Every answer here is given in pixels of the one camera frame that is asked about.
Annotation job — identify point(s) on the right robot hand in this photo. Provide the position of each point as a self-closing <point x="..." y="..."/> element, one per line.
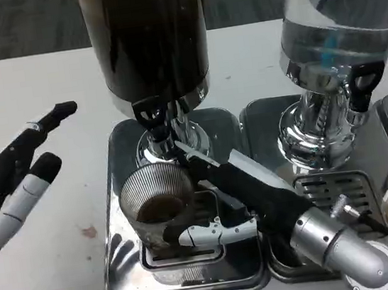
<point x="254" y="194"/>

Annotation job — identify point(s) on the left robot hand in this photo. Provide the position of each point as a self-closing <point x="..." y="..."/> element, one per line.
<point x="2" y="184"/>

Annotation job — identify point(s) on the clear ribbed glass cup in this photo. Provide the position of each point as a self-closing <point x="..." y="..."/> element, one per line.
<point x="157" y="192"/>

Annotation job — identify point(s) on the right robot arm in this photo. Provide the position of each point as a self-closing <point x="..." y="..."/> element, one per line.
<point x="339" y="244"/>

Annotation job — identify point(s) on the black tap of dark dispenser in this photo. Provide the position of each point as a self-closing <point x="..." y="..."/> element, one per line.
<point x="149" y="117"/>

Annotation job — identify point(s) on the black tap of water dispenser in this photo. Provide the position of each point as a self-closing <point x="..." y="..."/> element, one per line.
<point x="363" y="83"/>

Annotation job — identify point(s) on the clear water dispenser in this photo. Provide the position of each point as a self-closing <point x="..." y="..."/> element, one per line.
<point x="335" y="26"/>

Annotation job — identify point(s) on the dark drink dispenser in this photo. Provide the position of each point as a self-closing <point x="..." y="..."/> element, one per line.
<point x="148" y="40"/>

